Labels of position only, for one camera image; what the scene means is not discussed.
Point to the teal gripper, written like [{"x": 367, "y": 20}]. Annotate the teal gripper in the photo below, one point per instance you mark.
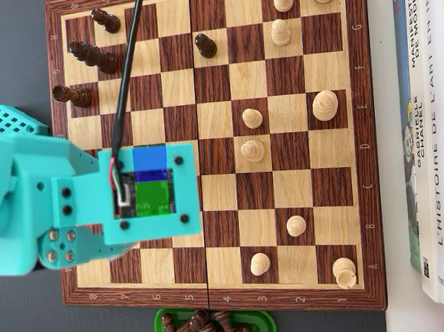
[{"x": 60, "y": 245}]

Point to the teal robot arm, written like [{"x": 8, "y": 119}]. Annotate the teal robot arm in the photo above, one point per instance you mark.
[{"x": 2, "y": 214}]

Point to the dark wooden rook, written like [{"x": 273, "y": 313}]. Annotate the dark wooden rook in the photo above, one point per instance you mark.
[{"x": 78, "y": 96}]

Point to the wooden folding chessboard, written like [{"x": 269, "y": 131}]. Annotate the wooden folding chessboard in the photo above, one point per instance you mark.
[{"x": 223, "y": 231}]

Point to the dark wooden king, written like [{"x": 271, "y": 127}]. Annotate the dark wooden king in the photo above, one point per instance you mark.
[{"x": 100, "y": 60}]

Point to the light pawn centre lower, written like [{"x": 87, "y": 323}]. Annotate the light pawn centre lower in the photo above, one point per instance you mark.
[{"x": 252, "y": 151}]

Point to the green plastic tray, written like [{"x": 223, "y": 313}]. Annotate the green plastic tray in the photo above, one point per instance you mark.
[{"x": 267, "y": 324}]

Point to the light wooden king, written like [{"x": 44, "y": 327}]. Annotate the light wooden king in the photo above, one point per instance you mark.
[{"x": 325, "y": 106}]

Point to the blue panda picture book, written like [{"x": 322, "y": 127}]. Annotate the blue panda picture book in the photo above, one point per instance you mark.
[{"x": 409, "y": 159}]

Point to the white Gabrielle Chanel book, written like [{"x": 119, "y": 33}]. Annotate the white Gabrielle Chanel book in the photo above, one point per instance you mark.
[{"x": 426, "y": 196}]

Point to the teal camera mount with board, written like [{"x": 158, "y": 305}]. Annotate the teal camera mount with board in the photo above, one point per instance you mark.
[{"x": 185, "y": 192}]

